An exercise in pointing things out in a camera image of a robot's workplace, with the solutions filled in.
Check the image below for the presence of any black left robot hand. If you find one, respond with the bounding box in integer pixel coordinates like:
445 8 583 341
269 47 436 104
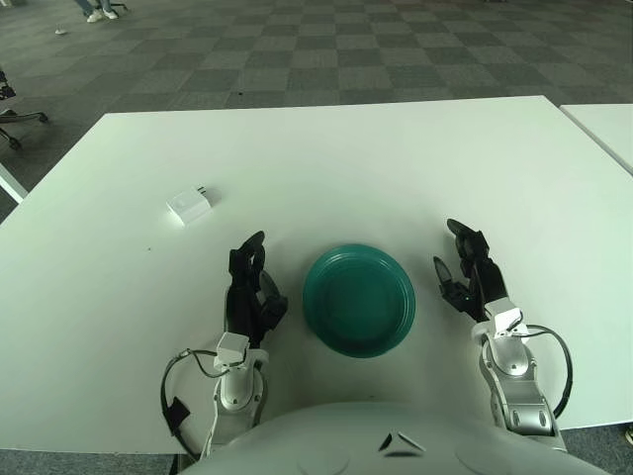
226 230 290 347

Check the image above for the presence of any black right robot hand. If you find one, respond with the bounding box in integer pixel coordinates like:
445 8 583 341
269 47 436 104
433 218 510 323

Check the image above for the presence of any white charger plug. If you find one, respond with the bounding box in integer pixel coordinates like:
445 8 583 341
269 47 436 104
165 183 213 228

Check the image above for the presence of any green round plate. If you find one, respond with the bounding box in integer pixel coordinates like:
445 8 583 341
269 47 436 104
302 241 417 359

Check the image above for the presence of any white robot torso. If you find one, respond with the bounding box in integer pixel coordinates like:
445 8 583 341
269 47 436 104
177 400 602 475

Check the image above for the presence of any white side table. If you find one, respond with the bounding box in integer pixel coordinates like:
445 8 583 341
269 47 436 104
559 103 633 175

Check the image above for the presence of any black office chair base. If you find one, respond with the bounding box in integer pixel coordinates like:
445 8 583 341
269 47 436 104
0 68 49 150

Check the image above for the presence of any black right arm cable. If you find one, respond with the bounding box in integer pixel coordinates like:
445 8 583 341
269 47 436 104
523 324 575 420

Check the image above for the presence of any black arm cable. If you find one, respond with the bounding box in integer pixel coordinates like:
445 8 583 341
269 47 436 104
523 324 575 420
160 348 220 459

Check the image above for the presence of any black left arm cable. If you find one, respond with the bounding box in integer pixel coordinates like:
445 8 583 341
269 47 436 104
160 348 220 459

